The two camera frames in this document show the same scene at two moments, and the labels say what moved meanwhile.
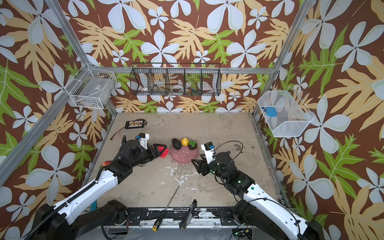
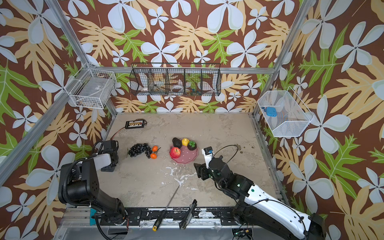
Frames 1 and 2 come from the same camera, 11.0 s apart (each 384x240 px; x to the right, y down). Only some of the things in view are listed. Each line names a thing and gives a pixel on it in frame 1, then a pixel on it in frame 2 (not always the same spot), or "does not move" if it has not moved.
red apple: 164,153 to 175,152
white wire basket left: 91,87 does not move
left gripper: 150,148 to 110,169
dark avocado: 177,144 does not move
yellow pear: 185,141 does not move
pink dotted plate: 183,155 does not move
